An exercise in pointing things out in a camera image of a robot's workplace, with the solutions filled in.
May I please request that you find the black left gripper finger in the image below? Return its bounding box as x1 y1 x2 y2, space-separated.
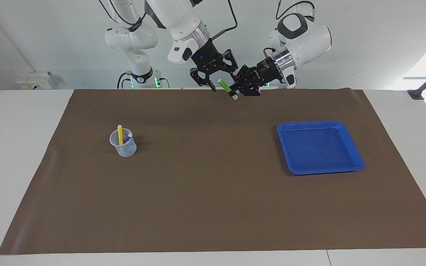
229 83 262 98
234 66 258 87

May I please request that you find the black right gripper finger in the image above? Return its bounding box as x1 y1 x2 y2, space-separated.
190 68 217 92
222 49 239 80

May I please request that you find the green pen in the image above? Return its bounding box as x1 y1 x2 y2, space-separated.
217 78 239 100

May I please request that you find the blue plastic tray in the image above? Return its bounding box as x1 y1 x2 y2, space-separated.
276 120 365 175

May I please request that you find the brown table mat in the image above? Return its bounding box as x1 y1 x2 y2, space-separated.
0 88 426 255

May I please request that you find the translucent plastic pen cup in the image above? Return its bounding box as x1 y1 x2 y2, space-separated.
109 128 138 157

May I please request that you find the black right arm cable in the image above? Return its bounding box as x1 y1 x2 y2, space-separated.
211 0 239 42

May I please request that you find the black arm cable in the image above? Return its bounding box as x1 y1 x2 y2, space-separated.
211 0 239 42
275 0 316 21

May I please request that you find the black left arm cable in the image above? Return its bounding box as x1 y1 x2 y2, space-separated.
275 0 316 21

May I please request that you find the black right base cable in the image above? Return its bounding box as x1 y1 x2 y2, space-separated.
117 71 132 89

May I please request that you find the white wall socket box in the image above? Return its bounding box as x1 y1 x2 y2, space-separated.
16 71 53 90

